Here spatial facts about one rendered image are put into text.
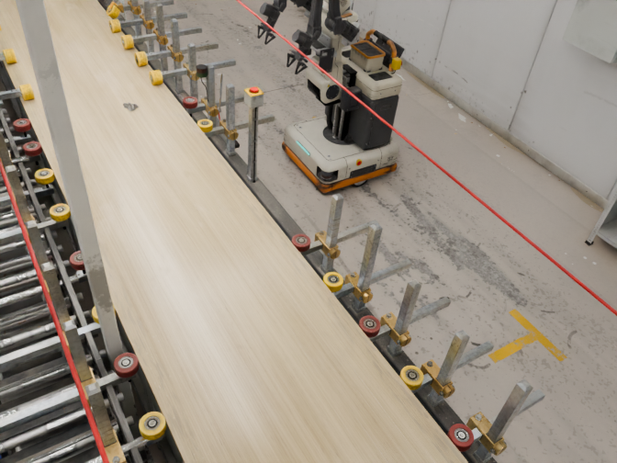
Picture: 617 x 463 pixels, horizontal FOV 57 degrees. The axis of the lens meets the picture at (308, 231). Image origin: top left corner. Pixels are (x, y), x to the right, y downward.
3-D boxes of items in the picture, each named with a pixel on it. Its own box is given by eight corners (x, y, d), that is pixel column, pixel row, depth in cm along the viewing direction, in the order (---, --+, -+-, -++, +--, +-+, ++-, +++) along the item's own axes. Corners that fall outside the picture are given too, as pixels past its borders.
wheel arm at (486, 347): (485, 345, 223) (488, 339, 220) (491, 352, 221) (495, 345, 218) (398, 392, 204) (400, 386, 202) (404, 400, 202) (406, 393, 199)
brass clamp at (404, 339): (390, 319, 229) (392, 310, 226) (411, 343, 221) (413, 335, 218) (377, 324, 226) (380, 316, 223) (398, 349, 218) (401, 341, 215)
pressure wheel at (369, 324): (368, 354, 214) (373, 334, 207) (351, 342, 218) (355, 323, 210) (379, 341, 219) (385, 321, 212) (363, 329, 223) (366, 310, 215)
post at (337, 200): (327, 273, 263) (339, 191, 231) (330, 277, 261) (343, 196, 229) (320, 275, 262) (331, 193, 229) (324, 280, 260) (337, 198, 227)
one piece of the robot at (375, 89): (348, 121, 455) (364, 17, 399) (389, 157, 422) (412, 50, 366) (312, 130, 441) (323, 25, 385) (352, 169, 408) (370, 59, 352)
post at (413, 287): (391, 356, 235) (416, 276, 203) (397, 363, 233) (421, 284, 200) (385, 360, 233) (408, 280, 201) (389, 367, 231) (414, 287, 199)
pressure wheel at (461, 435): (470, 455, 188) (479, 437, 180) (453, 468, 184) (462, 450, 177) (453, 435, 193) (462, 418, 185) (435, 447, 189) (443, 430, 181)
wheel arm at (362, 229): (374, 225, 266) (375, 218, 264) (378, 230, 264) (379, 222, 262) (293, 254, 248) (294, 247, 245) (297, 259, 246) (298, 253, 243)
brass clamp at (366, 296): (354, 278, 245) (356, 270, 241) (373, 299, 236) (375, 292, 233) (342, 283, 242) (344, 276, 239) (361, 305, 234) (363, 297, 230)
